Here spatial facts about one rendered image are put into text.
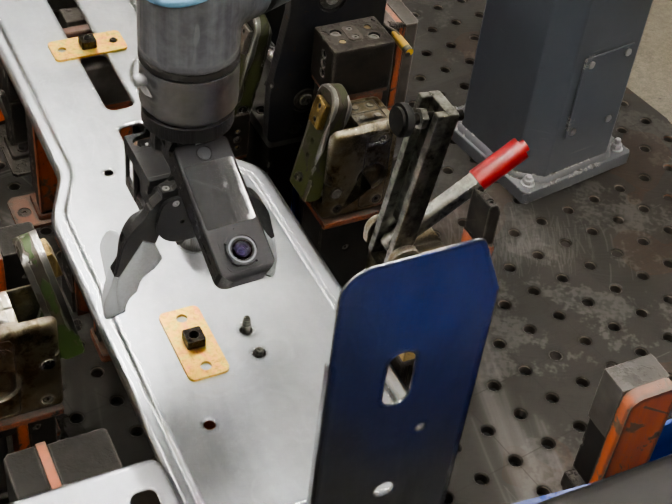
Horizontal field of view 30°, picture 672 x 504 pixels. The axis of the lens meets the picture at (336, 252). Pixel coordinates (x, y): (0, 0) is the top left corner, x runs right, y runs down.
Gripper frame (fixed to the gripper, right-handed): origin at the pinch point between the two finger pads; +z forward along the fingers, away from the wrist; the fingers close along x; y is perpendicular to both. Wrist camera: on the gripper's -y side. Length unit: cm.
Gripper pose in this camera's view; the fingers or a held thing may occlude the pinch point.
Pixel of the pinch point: (193, 303)
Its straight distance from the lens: 108.3
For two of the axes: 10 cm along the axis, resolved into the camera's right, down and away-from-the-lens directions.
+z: -0.9, 7.2, 6.9
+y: -4.3, -6.5, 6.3
